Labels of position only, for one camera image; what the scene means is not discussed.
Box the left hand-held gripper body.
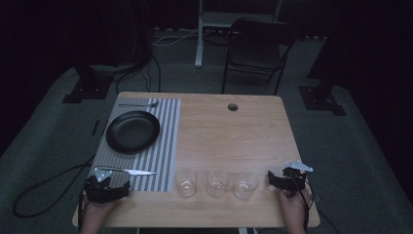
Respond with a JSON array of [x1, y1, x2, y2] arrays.
[[84, 167, 115, 205]]

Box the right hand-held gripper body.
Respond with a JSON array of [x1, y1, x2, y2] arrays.
[[281, 159, 315, 198]]

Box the person's left hand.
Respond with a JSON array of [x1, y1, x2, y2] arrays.
[[85, 196, 120, 225]]

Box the person's right hand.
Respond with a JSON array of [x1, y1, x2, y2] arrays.
[[278, 187, 311, 226]]

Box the silver table knife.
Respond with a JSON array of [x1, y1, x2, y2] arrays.
[[94, 166, 158, 176]]

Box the clear drinking glass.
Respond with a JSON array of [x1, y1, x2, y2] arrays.
[[233, 171, 260, 200], [174, 169, 199, 198], [206, 168, 230, 198]]

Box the grey striped placemat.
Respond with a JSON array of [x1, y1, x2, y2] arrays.
[[89, 97, 182, 193]]

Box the black round plate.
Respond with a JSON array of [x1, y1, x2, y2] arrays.
[[105, 110, 162, 155]]

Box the silver fork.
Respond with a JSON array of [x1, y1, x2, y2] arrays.
[[118, 100, 161, 109]]

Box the black folding chair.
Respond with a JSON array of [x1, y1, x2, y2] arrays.
[[221, 17, 299, 97]]

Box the right hand-held gripper cable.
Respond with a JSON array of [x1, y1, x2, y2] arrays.
[[291, 176, 342, 234]]

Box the thick black floor cable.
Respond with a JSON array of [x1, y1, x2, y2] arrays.
[[12, 155, 97, 219]]

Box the black stand with base plate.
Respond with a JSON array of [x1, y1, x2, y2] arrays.
[[61, 0, 154, 104], [297, 0, 348, 117]]

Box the thin black floor cables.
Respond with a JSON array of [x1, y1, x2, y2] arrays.
[[115, 54, 163, 96]]

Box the white floor cable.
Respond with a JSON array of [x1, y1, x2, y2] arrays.
[[151, 28, 212, 48]]

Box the white metal desk frame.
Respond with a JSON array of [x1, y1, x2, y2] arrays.
[[194, 0, 284, 68]]

